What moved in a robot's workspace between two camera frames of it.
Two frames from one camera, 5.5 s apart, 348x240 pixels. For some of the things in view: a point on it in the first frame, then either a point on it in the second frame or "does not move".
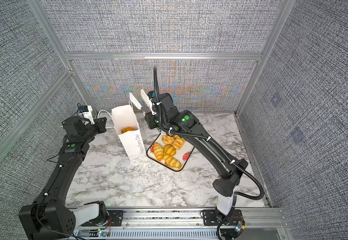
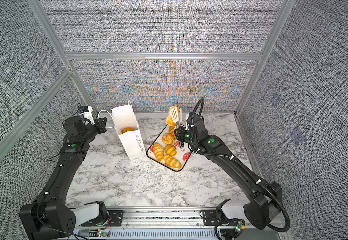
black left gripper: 100,124 does not move
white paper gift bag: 129,132 does not move
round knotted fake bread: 167,139 does not move
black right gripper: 150,117 to 181,131
